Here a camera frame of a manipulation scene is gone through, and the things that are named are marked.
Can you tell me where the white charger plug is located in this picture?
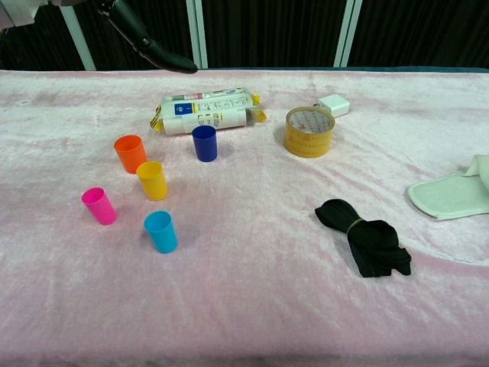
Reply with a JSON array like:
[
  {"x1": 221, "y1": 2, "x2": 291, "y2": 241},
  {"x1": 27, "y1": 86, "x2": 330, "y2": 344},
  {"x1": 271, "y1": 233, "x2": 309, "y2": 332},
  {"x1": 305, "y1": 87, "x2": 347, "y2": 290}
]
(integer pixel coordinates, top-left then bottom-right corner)
[{"x1": 313, "y1": 93, "x2": 351, "y2": 119}]

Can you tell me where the pink velvet table cloth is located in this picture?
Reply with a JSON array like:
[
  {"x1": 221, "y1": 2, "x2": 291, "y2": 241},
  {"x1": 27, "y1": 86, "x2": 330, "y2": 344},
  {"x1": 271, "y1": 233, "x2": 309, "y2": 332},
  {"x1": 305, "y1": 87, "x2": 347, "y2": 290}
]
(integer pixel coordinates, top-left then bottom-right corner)
[{"x1": 0, "y1": 67, "x2": 489, "y2": 367}]

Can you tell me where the black strap bundle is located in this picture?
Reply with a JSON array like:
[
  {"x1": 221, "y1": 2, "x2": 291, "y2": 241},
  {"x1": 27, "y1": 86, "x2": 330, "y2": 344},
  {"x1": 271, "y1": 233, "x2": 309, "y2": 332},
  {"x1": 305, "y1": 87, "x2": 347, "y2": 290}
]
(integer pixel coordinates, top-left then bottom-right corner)
[{"x1": 314, "y1": 198, "x2": 413, "y2": 279}]

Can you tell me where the light blue plastic cup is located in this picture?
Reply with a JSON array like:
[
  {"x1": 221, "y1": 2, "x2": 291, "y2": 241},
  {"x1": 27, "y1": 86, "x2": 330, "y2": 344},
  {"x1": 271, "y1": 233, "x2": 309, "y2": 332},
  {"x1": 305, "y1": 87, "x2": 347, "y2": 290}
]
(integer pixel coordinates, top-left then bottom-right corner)
[{"x1": 143, "y1": 210, "x2": 179, "y2": 255}]

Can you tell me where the pink plastic cup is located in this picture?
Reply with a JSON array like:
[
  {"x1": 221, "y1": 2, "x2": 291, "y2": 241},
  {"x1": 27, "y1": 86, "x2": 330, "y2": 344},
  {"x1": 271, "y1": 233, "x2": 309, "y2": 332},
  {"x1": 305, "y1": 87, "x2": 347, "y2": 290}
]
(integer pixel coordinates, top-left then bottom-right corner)
[{"x1": 80, "y1": 186, "x2": 118, "y2": 226}]

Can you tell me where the black pleated curtain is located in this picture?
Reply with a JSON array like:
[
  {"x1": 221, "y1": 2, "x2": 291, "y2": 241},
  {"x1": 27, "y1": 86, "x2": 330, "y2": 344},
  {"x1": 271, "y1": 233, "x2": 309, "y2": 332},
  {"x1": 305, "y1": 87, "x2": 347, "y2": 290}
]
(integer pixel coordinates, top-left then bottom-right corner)
[{"x1": 0, "y1": 0, "x2": 489, "y2": 71}]

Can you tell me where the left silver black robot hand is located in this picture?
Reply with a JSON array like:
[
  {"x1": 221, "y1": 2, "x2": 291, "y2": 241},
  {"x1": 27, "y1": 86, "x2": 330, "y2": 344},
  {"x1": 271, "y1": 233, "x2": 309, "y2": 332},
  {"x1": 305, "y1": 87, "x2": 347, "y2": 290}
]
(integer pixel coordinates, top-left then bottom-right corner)
[{"x1": 0, "y1": 0, "x2": 199, "y2": 74}]

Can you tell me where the white slanted frame post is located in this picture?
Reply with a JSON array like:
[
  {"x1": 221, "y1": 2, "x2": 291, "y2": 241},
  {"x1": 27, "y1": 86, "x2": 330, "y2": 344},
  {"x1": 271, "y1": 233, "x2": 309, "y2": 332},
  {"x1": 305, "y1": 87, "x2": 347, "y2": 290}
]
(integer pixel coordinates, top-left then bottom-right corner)
[
  {"x1": 60, "y1": 0, "x2": 96, "y2": 71},
  {"x1": 333, "y1": 0, "x2": 363, "y2": 68}
]

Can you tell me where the yellow plastic cup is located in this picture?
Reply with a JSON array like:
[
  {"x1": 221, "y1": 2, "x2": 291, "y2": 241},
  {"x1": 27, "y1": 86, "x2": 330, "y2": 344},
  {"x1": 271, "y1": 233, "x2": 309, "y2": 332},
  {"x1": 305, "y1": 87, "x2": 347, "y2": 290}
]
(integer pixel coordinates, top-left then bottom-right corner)
[{"x1": 136, "y1": 161, "x2": 169, "y2": 202}]

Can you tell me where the yellow packing tape roll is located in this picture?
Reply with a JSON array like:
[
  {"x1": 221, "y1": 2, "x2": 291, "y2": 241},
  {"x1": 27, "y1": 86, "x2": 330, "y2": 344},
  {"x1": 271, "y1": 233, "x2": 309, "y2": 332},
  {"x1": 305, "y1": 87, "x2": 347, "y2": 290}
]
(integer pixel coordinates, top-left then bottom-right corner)
[{"x1": 283, "y1": 106, "x2": 336, "y2": 158}]

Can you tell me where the white fabric slipper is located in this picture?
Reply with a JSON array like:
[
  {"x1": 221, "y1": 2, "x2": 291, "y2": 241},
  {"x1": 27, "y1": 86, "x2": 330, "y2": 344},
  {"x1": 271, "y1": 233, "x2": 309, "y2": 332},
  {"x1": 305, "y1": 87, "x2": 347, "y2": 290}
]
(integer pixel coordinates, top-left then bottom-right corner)
[{"x1": 406, "y1": 154, "x2": 489, "y2": 222}]

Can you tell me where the white double frame post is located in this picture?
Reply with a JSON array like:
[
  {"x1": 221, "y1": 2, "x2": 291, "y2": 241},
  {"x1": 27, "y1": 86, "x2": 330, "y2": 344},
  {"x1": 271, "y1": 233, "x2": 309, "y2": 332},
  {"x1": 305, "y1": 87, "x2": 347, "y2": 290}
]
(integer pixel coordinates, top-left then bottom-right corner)
[{"x1": 186, "y1": 0, "x2": 209, "y2": 70}]

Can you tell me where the orange plastic cup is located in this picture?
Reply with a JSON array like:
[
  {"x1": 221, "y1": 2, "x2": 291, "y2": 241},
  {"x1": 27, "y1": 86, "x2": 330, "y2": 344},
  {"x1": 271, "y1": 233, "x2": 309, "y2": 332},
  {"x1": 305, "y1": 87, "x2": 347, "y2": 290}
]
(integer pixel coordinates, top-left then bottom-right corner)
[{"x1": 113, "y1": 135, "x2": 148, "y2": 175}]

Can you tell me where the white yellow snack package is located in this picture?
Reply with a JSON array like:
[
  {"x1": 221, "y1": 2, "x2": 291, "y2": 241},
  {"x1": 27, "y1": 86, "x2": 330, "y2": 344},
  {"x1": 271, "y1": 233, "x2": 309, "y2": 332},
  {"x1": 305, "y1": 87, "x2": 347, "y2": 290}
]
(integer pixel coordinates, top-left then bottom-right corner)
[{"x1": 147, "y1": 86, "x2": 267, "y2": 136}]

